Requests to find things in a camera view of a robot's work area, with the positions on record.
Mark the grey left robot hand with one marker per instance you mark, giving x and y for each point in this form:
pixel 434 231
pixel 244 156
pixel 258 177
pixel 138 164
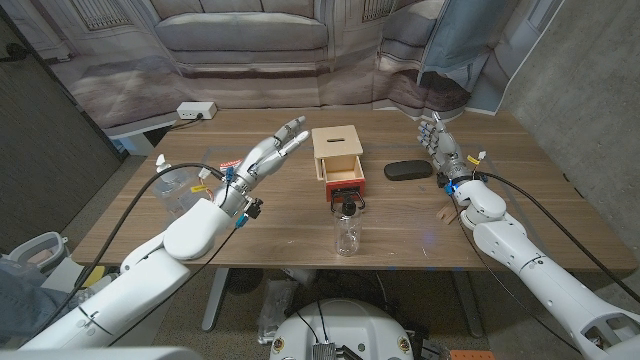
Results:
pixel 255 167

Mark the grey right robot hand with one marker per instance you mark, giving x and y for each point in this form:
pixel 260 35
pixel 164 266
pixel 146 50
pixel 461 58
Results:
pixel 447 152

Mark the small clear black-pump dispenser bottle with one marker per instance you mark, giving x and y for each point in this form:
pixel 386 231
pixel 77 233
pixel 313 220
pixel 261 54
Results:
pixel 348 235

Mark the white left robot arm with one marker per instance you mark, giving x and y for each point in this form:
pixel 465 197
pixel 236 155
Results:
pixel 150 280

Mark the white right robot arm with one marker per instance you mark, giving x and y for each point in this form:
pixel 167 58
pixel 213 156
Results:
pixel 540 270

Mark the black glasses case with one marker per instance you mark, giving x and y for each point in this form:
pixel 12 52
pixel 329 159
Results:
pixel 407 170

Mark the light wooden drawer box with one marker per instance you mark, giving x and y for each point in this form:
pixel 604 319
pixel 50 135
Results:
pixel 336 140

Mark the large clear white-pump dispenser bottle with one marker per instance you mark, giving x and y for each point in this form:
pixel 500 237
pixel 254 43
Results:
pixel 172 192

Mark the white red toothpaste box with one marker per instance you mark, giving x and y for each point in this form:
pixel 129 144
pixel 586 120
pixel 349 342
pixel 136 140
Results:
pixel 231 163

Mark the small wooden block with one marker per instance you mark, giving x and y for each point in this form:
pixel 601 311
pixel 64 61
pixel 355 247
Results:
pixel 446 215

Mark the white power strip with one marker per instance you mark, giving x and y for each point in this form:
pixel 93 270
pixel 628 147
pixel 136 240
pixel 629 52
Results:
pixel 196 110

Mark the black round floor object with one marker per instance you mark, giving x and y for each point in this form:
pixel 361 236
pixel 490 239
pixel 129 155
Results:
pixel 242 280

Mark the white low shelf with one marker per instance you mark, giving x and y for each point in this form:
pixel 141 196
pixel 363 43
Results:
pixel 132 132

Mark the printed living room backdrop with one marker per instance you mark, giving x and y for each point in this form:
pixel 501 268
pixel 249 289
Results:
pixel 240 30

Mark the grey metal table leg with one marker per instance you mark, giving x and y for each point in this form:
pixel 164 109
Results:
pixel 215 300
pixel 470 310

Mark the clear plastic bag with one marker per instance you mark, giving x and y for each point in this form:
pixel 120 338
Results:
pixel 275 310

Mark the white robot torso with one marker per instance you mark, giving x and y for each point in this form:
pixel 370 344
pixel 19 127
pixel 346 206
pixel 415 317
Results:
pixel 345 325

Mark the yellow black floor object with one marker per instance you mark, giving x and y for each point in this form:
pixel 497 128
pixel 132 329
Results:
pixel 95 276

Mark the orange box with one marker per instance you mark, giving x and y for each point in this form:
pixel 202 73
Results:
pixel 472 356

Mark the grey white plastic bin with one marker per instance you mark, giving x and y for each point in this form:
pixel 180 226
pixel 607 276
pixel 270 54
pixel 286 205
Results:
pixel 35 247

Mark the person leg in blue jeans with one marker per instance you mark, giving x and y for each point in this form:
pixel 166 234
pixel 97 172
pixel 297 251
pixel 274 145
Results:
pixel 25 305

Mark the black wall hook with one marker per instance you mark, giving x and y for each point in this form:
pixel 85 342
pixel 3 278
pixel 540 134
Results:
pixel 15 51

